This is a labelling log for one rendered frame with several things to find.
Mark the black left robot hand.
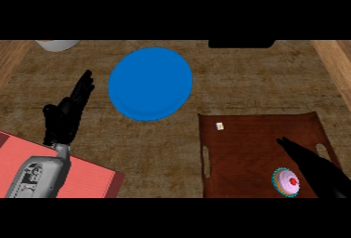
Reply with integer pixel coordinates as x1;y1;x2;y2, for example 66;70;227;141
41;69;95;147

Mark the pale grey round container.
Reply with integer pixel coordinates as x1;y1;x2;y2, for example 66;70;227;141
33;40;81;53

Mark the pink rectangular placemat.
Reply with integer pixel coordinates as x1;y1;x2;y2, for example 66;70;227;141
0;130;126;199

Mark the blue round plate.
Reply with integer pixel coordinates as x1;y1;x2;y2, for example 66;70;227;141
107;46;194;122

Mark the pink frosted cupcake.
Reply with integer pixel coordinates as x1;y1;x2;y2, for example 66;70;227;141
271;166;302;198

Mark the black rectangular appliance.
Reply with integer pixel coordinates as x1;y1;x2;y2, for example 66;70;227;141
206;40;277;49

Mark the brown wooden tray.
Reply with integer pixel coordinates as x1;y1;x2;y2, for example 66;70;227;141
196;111;342;199

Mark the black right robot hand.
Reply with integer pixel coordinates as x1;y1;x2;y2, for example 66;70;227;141
275;136;351;199

